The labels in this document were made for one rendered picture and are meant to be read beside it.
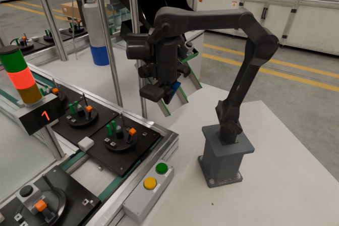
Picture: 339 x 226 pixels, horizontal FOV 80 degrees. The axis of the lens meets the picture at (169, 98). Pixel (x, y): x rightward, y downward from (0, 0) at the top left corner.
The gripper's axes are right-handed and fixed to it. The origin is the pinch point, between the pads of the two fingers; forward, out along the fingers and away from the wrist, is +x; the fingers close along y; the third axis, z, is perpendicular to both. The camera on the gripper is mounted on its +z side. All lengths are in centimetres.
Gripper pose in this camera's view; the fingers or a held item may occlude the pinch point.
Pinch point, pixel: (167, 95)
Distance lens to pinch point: 61.9
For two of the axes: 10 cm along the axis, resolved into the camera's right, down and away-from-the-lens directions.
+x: 0.0, 8.0, 6.0
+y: -5.5, 5.0, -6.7
